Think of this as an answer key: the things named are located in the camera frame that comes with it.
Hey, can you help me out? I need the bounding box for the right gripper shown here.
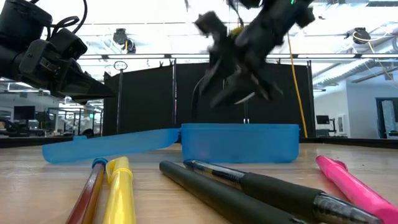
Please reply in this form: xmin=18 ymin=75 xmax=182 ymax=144
xmin=194 ymin=0 xmax=315 ymax=108

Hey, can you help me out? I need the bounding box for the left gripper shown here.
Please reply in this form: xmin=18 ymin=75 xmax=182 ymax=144
xmin=0 ymin=39 xmax=116 ymax=105

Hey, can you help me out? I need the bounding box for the red pen blue cap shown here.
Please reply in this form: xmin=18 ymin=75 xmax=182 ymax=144
xmin=65 ymin=157 xmax=109 ymax=224

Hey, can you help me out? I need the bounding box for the yellow highlighter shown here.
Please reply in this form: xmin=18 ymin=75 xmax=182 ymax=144
xmin=101 ymin=156 xmax=137 ymax=224

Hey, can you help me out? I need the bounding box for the black marker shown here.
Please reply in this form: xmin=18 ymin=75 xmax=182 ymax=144
xmin=159 ymin=160 xmax=307 ymax=224

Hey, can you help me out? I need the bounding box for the black gel pen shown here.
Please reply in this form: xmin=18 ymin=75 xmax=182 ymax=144
xmin=183 ymin=159 xmax=383 ymax=224

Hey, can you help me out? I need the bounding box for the pink highlighter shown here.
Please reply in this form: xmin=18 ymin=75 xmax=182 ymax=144
xmin=315 ymin=154 xmax=398 ymax=224

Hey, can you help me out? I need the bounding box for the translucent blue supply box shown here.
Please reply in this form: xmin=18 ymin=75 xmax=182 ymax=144
xmin=42 ymin=123 xmax=301 ymax=165

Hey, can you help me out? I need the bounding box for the round-topped black stand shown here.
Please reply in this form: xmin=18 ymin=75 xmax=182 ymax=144
xmin=113 ymin=60 xmax=128 ymax=134

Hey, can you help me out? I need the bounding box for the black gooseneck desk lamp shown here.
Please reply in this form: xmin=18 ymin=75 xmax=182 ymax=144
xmin=191 ymin=67 xmax=265 ymax=124

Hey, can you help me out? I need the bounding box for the dark computer monitor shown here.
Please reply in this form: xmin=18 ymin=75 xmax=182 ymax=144
xmin=12 ymin=105 xmax=36 ymax=122

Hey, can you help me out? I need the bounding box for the black partition screen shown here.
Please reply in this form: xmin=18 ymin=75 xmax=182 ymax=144
xmin=102 ymin=60 xmax=315 ymax=138

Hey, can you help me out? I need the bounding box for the long horizontal metal bar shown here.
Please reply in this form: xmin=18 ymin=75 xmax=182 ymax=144
xmin=77 ymin=53 xmax=398 ymax=60

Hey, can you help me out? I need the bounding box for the black hanging ceiling device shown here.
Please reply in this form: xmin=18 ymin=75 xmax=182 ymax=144
xmin=112 ymin=27 xmax=137 ymax=54
xmin=345 ymin=27 xmax=371 ymax=45

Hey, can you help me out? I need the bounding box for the dark framed door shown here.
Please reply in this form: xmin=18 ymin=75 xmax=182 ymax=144
xmin=375 ymin=97 xmax=398 ymax=139

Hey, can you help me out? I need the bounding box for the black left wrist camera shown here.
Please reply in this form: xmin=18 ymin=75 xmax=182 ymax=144
xmin=49 ymin=27 xmax=88 ymax=62

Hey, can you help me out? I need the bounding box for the yellow cable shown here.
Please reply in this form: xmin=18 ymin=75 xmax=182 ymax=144
xmin=286 ymin=32 xmax=308 ymax=138

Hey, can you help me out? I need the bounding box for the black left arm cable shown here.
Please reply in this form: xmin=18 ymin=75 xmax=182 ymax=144
xmin=29 ymin=0 xmax=88 ymax=38

